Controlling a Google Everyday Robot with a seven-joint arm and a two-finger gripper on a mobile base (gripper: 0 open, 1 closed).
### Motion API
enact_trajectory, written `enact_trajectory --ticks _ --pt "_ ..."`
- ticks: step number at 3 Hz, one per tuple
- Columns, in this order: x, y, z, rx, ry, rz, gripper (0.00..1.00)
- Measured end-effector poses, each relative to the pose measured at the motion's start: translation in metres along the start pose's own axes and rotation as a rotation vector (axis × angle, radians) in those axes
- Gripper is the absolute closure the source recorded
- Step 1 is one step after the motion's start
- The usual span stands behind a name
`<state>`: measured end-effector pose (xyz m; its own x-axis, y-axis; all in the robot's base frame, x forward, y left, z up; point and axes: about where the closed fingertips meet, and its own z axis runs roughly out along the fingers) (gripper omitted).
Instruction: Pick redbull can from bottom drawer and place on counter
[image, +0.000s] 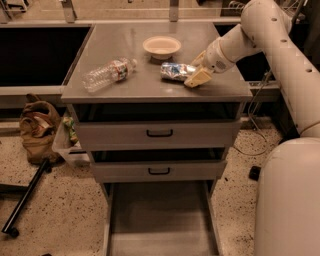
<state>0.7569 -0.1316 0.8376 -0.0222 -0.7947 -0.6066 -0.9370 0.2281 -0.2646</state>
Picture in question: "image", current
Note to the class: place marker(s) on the grey bottom drawer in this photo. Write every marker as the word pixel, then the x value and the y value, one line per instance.
pixel 160 219

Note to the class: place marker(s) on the white coiled hose fixture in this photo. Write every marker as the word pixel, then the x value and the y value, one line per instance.
pixel 233 4

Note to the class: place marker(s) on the grey middle drawer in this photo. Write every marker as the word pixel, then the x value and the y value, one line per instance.
pixel 158 165

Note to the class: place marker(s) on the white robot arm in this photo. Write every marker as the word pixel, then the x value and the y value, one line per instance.
pixel 288 195

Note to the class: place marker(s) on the grey drawer cabinet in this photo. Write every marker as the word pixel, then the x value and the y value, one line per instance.
pixel 107 42

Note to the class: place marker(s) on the black office chair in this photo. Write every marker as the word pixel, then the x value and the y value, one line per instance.
pixel 254 173

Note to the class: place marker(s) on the clear plastic water bottle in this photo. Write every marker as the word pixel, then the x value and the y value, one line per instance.
pixel 115 71

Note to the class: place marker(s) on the grey top drawer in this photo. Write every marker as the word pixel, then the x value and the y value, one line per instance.
pixel 133 126

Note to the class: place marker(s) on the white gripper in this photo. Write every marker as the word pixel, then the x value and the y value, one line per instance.
pixel 215 58

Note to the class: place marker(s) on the green snack packet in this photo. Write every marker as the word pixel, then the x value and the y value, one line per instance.
pixel 69 124

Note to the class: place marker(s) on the white paper bowl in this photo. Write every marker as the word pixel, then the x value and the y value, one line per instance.
pixel 161 47

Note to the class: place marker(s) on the brown fabric bag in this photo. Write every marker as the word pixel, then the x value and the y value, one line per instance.
pixel 39 122

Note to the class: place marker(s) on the grey drawer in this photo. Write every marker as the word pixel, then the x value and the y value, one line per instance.
pixel 133 126
pixel 158 165
pixel 160 219

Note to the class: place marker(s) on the clear plastic bin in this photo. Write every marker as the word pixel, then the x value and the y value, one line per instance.
pixel 73 154

